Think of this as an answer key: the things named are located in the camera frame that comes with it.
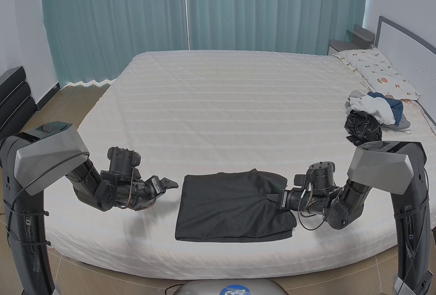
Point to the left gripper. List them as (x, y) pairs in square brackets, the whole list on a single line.
[(156, 188)]

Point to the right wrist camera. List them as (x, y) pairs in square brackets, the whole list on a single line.
[(299, 180)]

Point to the pile of clothes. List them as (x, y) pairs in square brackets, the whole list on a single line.
[(374, 109)]

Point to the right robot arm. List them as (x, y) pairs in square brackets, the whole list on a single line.
[(385, 164)]

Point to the black T-shirt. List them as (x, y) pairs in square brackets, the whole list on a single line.
[(221, 205)]

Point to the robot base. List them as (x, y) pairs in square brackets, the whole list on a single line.
[(204, 288)]

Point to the white printed pillow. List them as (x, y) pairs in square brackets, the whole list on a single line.
[(378, 72)]

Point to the grey bedside table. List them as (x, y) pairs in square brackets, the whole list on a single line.
[(351, 43)]

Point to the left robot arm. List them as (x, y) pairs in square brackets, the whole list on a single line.
[(44, 154)]

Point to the shiny black garment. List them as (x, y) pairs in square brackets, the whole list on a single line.
[(361, 126)]

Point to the black chest of drawers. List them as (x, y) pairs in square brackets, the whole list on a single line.
[(15, 99)]

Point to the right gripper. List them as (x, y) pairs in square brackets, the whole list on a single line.
[(289, 200)]

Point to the bed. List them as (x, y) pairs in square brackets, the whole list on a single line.
[(221, 99)]

